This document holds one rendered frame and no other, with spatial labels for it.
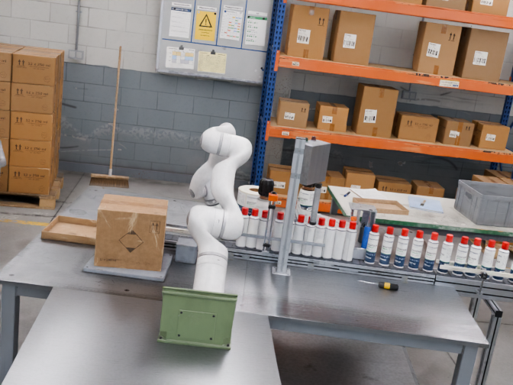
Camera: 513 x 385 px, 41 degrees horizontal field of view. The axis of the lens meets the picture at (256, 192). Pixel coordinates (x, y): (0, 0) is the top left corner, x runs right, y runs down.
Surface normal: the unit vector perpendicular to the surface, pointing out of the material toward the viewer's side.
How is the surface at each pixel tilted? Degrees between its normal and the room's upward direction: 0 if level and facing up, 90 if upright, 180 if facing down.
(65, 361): 0
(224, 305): 90
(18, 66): 90
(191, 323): 90
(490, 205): 90
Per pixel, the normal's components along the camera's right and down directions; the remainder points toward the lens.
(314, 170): 0.79, 0.26
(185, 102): 0.07, 0.28
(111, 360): 0.13, -0.96
